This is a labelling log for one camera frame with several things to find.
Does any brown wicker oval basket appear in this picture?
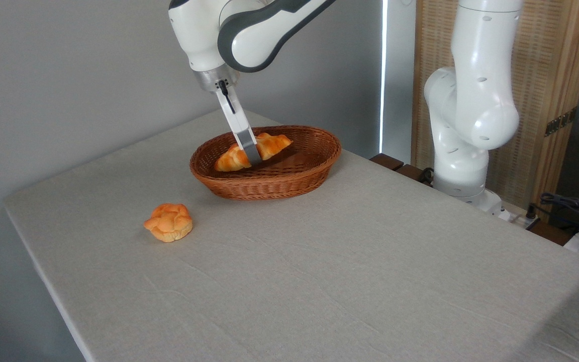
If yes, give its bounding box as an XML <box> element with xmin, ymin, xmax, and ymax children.
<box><xmin>189</xmin><ymin>125</ymin><xmax>342</xmax><ymax>201</ymax></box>

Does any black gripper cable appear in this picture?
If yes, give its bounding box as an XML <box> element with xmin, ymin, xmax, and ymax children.
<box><xmin>218</xmin><ymin>79</ymin><xmax>236</xmax><ymax>114</ymax></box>

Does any long braided bread loaf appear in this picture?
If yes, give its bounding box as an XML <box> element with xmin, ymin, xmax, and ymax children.
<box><xmin>214</xmin><ymin>133</ymin><xmax>294</xmax><ymax>172</ymax></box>

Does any round knotted bread roll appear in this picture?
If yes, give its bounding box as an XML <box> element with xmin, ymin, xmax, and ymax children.
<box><xmin>143</xmin><ymin>203</ymin><xmax>194</xmax><ymax>243</ymax></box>

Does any beige linen tablecloth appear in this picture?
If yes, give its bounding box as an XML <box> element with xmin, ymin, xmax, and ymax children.
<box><xmin>4</xmin><ymin>112</ymin><xmax>579</xmax><ymax>362</ymax></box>

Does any dark wooden bench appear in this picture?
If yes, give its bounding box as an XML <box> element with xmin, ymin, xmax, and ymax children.
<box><xmin>370</xmin><ymin>153</ymin><xmax>434</xmax><ymax>187</ymax></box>

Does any brass screen hinge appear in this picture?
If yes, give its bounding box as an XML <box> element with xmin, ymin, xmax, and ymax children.
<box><xmin>544</xmin><ymin>107</ymin><xmax>577</xmax><ymax>137</ymax></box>

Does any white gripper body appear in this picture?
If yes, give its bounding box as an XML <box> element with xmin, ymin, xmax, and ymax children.
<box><xmin>214</xmin><ymin>85</ymin><xmax>245</xmax><ymax>122</ymax></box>

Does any black cable bundle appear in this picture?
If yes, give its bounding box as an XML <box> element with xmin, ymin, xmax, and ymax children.
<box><xmin>527</xmin><ymin>193</ymin><xmax>579</xmax><ymax>237</ymax></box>

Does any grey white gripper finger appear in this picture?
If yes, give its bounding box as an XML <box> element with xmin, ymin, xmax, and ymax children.
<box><xmin>228</xmin><ymin>114</ymin><xmax>263</xmax><ymax>167</ymax></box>

